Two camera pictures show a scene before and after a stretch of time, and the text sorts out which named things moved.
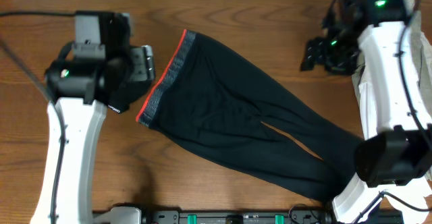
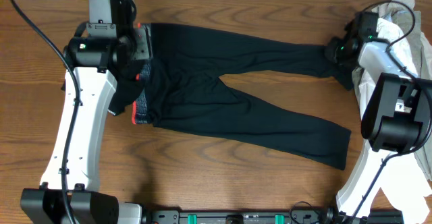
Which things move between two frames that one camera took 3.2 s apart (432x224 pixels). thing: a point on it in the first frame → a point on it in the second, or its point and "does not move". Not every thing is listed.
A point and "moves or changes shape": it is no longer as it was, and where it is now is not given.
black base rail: (299, 215) does not move
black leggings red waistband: (207, 92) moves or changes shape
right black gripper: (314, 56) → (335, 42)
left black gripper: (133, 87) → (136, 45)
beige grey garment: (424, 48) does not move
